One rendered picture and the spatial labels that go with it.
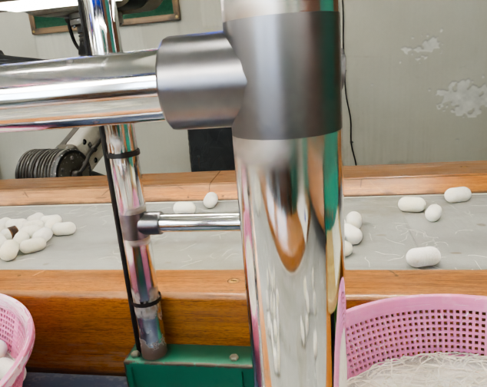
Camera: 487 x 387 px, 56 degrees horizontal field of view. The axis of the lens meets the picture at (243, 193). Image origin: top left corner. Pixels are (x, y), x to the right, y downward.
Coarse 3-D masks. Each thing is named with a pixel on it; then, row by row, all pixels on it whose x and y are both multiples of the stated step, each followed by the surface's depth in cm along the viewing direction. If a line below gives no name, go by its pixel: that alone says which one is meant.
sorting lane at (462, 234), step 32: (96, 224) 69; (384, 224) 60; (416, 224) 59; (448, 224) 58; (480, 224) 57; (32, 256) 59; (64, 256) 58; (96, 256) 57; (160, 256) 56; (192, 256) 55; (224, 256) 54; (352, 256) 51; (384, 256) 51; (448, 256) 50; (480, 256) 49
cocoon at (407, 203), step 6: (402, 198) 64; (408, 198) 63; (414, 198) 63; (420, 198) 63; (402, 204) 63; (408, 204) 63; (414, 204) 63; (420, 204) 62; (408, 210) 63; (414, 210) 63; (420, 210) 63
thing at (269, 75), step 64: (256, 0) 8; (320, 0) 8; (0, 64) 10; (64, 64) 10; (128, 64) 9; (192, 64) 9; (256, 64) 8; (320, 64) 8; (0, 128) 10; (64, 128) 10; (192, 128) 10; (256, 128) 9; (320, 128) 9; (256, 192) 9; (320, 192) 9; (256, 256) 10; (320, 256) 9; (256, 320) 10; (320, 320) 10; (256, 384) 11; (320, 384) 10
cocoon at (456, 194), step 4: (452, 188) 66; (456, 188) 65; (460, 188) 65; (464, 188) 65; (468, 188) 66; (448, 192) 65; (452, 192) 65; (456, 192) 65; (460, 192) 65; (464, 192) 65; (468, 192) 65; (448, 196) 65; (452, 196) 65; (456, 196) 65; (460, 196) 65; (464, 196) 65; (468, 196) 65; (448, 200) 66; (452, 200) 65; (456, 200) 65; (460, 200) 65; (464, 200) 66
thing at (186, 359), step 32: (96, 0) 32; (96, 32) 33; (128, 128) 35; (128, 160) 35; (128, 192) 36; (128, 224) 37; (160, 224) 37; (192, 224) 36; (224, 224) 36; (128, 256) 38; (128, 288) 40; (160, 320) 40; (160, 352) 40; (192, 352) 41; (224, 352) 41; (128, 384) 41; (160, 384) 41; (192, 384) 40; (224, 384) 40
